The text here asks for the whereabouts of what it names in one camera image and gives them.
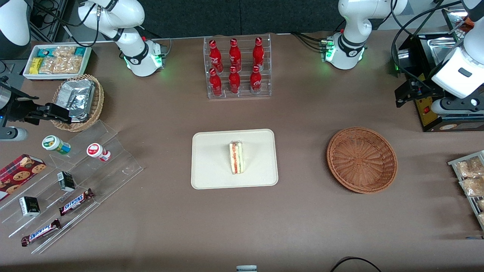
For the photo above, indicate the teal snack packet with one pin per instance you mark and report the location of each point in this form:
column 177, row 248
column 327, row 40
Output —
column 80, row 51
column 43, row 52

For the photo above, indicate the triangle sandwich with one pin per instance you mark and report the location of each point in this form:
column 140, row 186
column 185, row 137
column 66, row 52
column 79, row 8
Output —
column 237, row 158

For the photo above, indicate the silver foil packet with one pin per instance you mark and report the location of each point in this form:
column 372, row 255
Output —
column 81, row 109
column 70, row 88

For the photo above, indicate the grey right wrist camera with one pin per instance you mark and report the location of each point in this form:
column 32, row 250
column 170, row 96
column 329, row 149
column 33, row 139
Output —
column 13, row 134

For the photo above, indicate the green lid white cup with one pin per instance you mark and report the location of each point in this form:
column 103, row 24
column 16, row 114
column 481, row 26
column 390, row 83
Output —
column 53, row 143

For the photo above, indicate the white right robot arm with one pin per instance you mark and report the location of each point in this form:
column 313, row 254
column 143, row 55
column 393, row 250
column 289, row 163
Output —
column 128, row 41

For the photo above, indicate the clear bag of nuts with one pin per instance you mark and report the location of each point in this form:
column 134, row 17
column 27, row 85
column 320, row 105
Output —
column 70, row 64
column 64, row 51
column 47, row 65

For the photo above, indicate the cream plastic tray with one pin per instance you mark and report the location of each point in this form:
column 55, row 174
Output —
column 211, row 162

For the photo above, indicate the clear acrylic bottle rack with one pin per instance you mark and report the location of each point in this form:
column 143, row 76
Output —
column 245, row 92

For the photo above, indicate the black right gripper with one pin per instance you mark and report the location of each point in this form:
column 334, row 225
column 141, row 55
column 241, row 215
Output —
column 17, row 107

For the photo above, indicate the red lid white cup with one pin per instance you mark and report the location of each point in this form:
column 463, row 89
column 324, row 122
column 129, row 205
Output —
column 94, row 150

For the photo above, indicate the clear acrylic stepped stand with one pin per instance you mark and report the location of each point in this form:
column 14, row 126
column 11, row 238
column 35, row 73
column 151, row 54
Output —
column 113, row 170

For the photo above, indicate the small black white carton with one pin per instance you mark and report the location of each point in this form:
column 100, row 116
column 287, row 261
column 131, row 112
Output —
column 66, row 182
column 29, row 206

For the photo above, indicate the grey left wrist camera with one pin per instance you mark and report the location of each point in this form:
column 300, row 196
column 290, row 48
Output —
column 450, row 106

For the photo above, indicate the grey white device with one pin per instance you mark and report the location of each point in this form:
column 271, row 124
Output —
column 246, row 269

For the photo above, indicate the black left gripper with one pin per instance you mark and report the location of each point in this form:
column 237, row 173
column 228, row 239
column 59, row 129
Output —
column 426, row 90

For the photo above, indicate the black machine with yellow panel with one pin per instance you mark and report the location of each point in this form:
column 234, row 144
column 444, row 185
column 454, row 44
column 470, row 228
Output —
column 425, row 113

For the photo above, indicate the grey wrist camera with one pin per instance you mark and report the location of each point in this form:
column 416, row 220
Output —
column 13, row 134
column 450, row 106

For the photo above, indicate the clear bag of brown snacks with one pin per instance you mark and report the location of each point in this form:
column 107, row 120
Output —
column 481, row 204
column 481, row 218
column 469, row 168
column 474, row 187

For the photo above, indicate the light tan wicker basket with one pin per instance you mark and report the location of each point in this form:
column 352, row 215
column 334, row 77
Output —
column 99, row 102

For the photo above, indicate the brown round wicker basket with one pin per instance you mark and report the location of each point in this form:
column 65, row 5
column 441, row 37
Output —
column 359, row 158

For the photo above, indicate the red cola bottle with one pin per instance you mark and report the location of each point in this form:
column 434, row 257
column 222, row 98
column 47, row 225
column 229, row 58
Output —
column 258, row 54
column 256, row 81
column 234, row 81
column 215, row 56
column 215, row 85
column 235, row 56

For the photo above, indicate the grey metal frame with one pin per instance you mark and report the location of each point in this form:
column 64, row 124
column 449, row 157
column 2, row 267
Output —
column 56, row 22

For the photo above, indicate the red tartan cookie box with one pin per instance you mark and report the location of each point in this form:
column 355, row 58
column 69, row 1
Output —
column 19, row 173

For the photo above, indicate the orange red object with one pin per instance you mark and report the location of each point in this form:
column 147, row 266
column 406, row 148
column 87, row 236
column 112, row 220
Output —
column 464, row 22

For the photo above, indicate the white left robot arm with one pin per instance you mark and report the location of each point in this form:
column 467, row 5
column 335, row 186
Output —
column 351, row 22

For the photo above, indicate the yellow snack packet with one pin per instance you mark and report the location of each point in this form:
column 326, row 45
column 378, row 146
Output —
column 36, row 65

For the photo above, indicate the brown snickers bar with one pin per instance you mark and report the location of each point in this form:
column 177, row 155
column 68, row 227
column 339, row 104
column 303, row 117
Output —
column 75, row 203
column 41, row 233

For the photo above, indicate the white rectangular snack tray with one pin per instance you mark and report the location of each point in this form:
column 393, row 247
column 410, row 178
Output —
column 56, row 76

